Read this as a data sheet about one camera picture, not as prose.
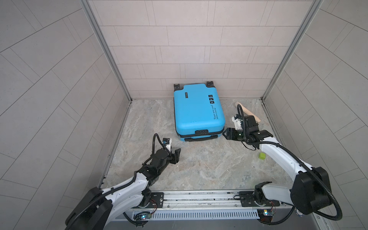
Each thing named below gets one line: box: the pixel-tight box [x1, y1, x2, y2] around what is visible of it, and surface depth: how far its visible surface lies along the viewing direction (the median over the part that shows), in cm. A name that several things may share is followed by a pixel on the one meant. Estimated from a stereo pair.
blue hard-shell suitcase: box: [173, 80, 226, 142], surface depth 86 cm
